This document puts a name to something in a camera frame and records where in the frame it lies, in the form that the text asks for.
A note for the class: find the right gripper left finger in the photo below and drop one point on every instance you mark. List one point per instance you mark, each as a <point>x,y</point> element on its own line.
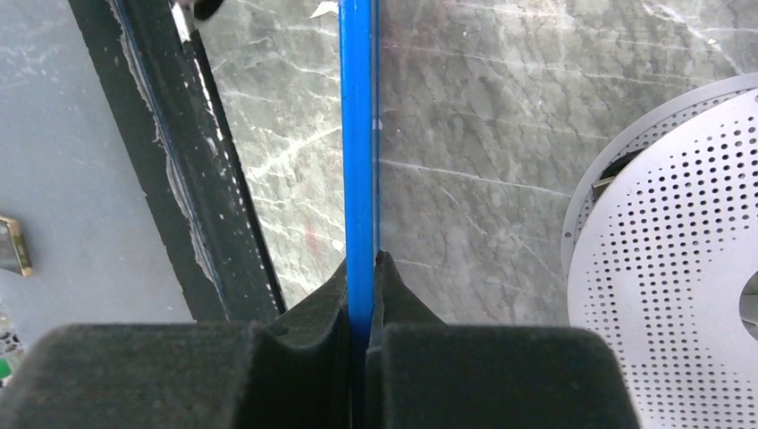
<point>288,373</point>

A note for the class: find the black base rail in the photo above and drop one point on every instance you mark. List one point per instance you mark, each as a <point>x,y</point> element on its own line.
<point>154,70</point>

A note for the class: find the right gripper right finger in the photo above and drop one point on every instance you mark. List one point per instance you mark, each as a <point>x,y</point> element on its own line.
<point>424,373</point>

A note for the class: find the blue framed whiteboard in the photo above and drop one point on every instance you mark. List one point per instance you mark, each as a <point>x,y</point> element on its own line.
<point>359,37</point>

